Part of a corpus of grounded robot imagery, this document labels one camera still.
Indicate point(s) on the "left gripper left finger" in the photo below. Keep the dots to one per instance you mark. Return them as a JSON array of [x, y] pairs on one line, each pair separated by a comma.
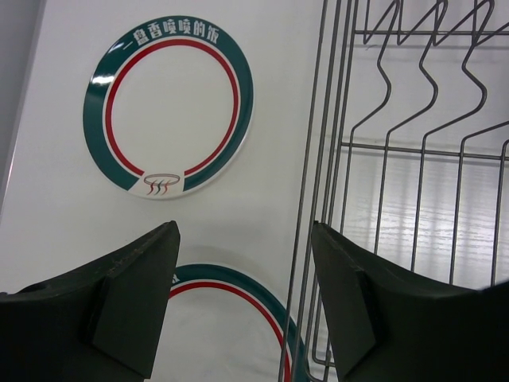
[[99, 322]]

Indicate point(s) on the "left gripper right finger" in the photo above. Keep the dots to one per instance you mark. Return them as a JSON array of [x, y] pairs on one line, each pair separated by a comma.
[[390, 324]]

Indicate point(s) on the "near green red rimmed plate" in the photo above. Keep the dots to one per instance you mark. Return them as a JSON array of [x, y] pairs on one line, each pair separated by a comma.
[[223, 325]]

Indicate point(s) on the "green red rimmed plate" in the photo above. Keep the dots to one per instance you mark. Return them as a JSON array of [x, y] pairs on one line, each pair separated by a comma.
[[168, 107], [223, 325]]

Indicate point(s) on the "far green red rimmed plate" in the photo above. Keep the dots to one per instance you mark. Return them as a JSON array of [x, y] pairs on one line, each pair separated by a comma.
[[168, 107]]

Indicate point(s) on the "metal wire dish rack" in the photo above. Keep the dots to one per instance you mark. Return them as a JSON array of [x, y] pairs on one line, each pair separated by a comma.
[[406, 152]]

